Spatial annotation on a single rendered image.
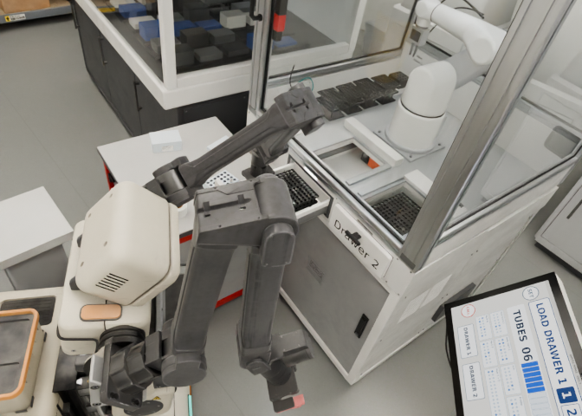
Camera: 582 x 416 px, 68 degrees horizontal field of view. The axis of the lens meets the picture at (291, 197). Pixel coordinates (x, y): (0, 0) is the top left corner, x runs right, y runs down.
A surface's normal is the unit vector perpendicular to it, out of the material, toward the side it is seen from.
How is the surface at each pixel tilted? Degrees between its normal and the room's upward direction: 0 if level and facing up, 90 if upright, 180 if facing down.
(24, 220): 0
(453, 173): 90
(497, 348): 50
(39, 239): 0
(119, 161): 0
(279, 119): 63
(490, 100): 90
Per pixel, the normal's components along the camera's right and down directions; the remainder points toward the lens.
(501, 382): -0.66, -0.62
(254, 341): 0.18, 0.56
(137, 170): 0.14, -0.71
